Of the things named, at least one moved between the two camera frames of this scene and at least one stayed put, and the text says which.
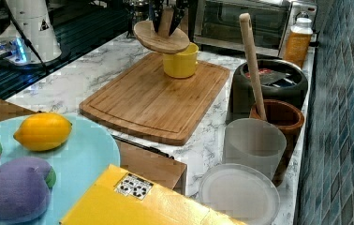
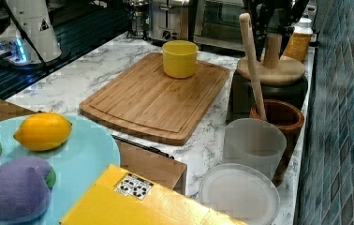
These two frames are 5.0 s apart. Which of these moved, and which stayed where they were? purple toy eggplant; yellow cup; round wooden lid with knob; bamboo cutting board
Moved: round wooden lid with knob
Stayed: yellow cup; purple toy eggplant; bamboo cutting board
